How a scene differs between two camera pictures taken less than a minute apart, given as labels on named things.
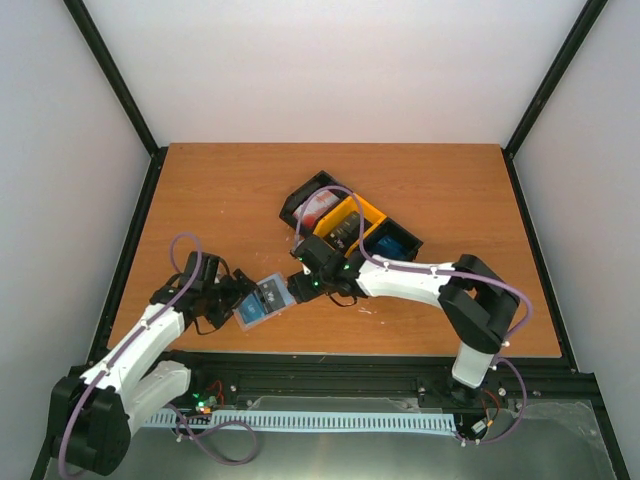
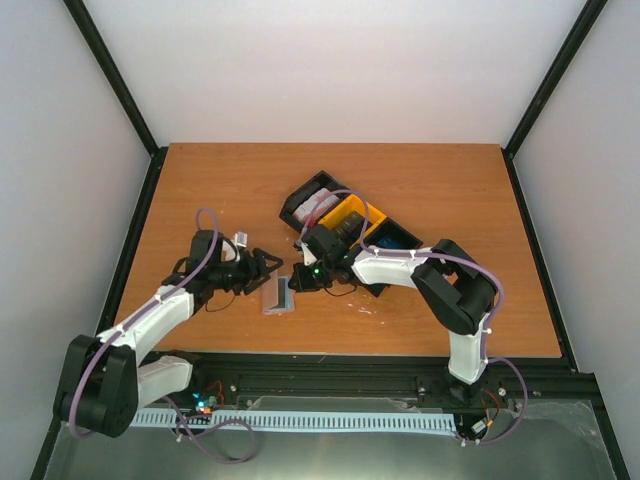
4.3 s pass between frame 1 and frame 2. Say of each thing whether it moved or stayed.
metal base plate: stayed
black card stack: stayed
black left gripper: moved
